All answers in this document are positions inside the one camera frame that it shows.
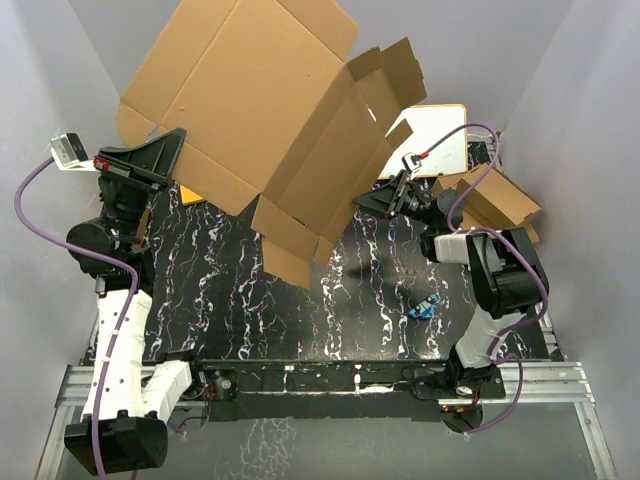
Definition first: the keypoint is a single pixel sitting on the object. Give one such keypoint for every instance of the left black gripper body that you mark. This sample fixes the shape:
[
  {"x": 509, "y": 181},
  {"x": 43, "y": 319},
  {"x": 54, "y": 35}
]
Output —
[{"x": 124, "y": 199}]

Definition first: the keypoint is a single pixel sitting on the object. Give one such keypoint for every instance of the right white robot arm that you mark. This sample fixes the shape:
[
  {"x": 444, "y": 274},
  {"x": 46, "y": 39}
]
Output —
[{"x": 507, "y": 278}]

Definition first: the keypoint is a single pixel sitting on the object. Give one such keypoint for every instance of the yellow pad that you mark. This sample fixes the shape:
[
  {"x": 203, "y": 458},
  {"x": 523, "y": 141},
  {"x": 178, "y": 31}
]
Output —
[{"x": 189, "y": 197}]

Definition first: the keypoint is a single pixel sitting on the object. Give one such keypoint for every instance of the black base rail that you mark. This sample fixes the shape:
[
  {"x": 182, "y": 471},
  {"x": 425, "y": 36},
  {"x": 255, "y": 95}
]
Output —
[{"x": 231, "y": 391}]

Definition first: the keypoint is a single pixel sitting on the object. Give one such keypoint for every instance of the white board yellow frame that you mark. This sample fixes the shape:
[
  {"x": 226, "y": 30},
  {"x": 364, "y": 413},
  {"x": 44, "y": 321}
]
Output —
[{"x": 429, "y": 123}]

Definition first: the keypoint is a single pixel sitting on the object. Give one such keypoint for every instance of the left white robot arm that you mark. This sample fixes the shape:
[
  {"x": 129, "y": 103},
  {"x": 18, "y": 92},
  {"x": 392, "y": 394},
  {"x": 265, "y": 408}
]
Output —
[{"x": 123, "y": 425}]

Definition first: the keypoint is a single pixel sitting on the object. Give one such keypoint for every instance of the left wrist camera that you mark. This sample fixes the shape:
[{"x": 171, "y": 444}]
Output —
[{"x": 69, "y": 154}]

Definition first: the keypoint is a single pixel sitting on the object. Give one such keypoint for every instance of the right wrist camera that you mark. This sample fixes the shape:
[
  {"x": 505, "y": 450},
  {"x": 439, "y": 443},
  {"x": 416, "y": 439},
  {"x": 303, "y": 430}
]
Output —
[{"x": 412, "y": 161}]

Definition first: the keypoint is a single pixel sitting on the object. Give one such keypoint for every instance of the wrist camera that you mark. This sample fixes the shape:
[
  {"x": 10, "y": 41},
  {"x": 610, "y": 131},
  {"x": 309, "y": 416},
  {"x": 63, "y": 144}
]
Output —
[
  {"x": 412, "y": 161},
  {"x": 69, "y": 154}
]

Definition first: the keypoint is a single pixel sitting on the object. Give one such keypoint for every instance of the blue toy car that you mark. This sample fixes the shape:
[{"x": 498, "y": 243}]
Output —
[{"x": 426, "y": 309}]

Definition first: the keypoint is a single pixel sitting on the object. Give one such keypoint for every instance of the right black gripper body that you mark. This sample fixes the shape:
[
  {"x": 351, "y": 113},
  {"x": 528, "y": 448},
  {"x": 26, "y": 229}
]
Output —
[{"x": 409, "y": 201}]

